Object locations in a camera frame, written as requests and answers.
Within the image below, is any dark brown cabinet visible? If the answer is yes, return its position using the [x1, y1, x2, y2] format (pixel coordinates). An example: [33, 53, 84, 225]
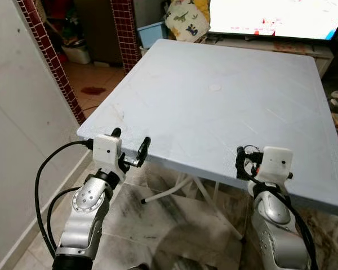
[73, 0, 116, 54]

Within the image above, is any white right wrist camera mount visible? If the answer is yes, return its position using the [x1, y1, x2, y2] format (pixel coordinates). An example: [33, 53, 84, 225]
[258, 147, 294, 184]

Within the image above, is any red tiled wall edge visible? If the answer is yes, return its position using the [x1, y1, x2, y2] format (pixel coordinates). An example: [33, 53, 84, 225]
[14, 0, 86, 125]

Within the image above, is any red tiled pillar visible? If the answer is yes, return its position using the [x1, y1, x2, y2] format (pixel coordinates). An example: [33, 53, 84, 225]
[110, 0, 141, 73]

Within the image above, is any light blue plastic box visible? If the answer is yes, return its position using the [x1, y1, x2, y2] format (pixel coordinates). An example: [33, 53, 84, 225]
[137, 21, 170, 50]

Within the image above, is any white television stand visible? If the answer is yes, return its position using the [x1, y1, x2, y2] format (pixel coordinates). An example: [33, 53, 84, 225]
[206, 35, 334, 78]

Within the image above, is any white plastic bucket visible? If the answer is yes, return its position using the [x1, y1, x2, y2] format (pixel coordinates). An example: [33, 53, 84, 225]
[62, 44, 92, 65]

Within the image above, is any white metal table leg frame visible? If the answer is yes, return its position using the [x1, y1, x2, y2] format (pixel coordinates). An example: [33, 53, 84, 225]
[141, 172, 246, 240]

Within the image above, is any flat screen television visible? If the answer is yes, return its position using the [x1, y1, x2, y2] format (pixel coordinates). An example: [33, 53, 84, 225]
[207, 0, 338, 42]

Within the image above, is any dinosaur print pillow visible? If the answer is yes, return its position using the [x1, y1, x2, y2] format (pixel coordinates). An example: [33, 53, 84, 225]
[164, 0, 212, 43]

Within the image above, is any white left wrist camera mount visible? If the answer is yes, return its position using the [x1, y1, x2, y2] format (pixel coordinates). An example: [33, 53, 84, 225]
[93, 134, 124, 181]

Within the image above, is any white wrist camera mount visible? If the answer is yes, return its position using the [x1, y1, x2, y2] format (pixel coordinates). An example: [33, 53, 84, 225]
[93, 134, 124, 181]
[258, 147, 294, 184]

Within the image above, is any light blue folding table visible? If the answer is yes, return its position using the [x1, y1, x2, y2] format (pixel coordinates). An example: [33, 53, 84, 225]
[76, 38, 338, 217]

